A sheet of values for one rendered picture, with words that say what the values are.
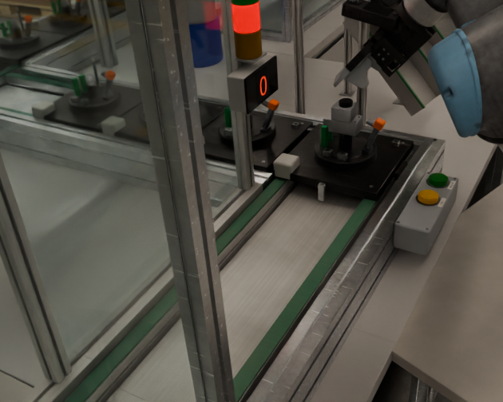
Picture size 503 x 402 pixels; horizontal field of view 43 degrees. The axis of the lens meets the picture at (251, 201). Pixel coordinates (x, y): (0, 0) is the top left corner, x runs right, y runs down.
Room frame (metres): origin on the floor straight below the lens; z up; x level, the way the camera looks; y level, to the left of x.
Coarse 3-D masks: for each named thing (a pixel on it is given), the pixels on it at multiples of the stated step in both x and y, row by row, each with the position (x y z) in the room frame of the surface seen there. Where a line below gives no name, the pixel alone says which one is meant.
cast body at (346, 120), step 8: (336, 104) 1.25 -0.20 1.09; (344, 104) 1.23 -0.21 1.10; (352, 104) 1.24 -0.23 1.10; (336, 112) 1.23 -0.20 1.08; (344, 112) 1.22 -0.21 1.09; (352, 112) 1.22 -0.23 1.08; (328, 120) 1.24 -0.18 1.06; (336, 120) 1.23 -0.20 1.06; (344, 120) 1.22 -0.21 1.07; (352, 120) 1.23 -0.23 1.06; (360, 120) 1.23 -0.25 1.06; (328, 128) 1.24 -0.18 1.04; (336, 128) 1.23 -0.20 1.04; (344, 128) 1.22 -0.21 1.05; (352, 128) 1.21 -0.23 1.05; (360, 128) 1.23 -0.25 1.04
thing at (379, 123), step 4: (368, 120) 1.21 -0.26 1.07; (372, 120) 1.22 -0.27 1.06; (376, 120) 1.20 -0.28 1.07; (380, 120) 1.20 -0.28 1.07; (384, 120) 1.20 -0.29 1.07; (368, 124) 1.21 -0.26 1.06; (372, 124) 1.20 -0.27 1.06; (376, 124) 1.20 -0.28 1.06; (380, 124) 1.19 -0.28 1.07; (384, 124) 1.20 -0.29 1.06; (376, 128) 1.20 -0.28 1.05; (380, 128) 1.19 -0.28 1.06; (372, 132) 1.20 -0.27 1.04; (376, 132) 1.20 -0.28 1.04; (372, 136) 1.20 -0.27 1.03; (368, 140) 1.21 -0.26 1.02; (372, 140) 1.20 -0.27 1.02; (368, 144) 1.21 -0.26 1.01; (368, 148) 1.21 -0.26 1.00
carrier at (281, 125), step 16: (256, 112) 1.49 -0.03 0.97; (256, 128) 1.37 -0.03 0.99; (272, 128) 1.36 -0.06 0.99; (288, 128) 1.39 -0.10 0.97; (304, 128) 1.38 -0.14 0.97; (256, 144) 1.31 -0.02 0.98; (272, 144) 1.32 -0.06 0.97; (288, 144) 1.31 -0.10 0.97; (256, 160) 1.25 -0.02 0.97; (272, 160) 1.24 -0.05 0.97
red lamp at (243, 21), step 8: (232, 8) 1.14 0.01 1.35; (240, 8) 1.12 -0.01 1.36; (248, 8) 1.12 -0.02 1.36; (256, 8) 1.13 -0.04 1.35; (232, 16) 1.14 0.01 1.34; (240, 16) 1.12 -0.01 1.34; (248, 16) 1.12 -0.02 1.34; (256, 16) 1.13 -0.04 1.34; (240, 24) 1.12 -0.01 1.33; (248, 24) 1.12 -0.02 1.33; (256, 24) 1.13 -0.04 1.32; (240, 32) 1.12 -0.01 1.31; (248, 32) 1.12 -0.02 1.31
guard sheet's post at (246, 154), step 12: (228, 0) 1.15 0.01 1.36; (228, 12) 1.15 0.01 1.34; (228, 24) 1.16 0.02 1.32; (240, 120) 1.14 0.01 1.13; (240, 132) 1.15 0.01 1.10; (240, 144) 1.15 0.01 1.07; (240, 156) 1.15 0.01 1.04; (252, 156) 1.17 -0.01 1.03; (252, 168) 1.16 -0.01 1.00; (252, 180) 1.16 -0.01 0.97
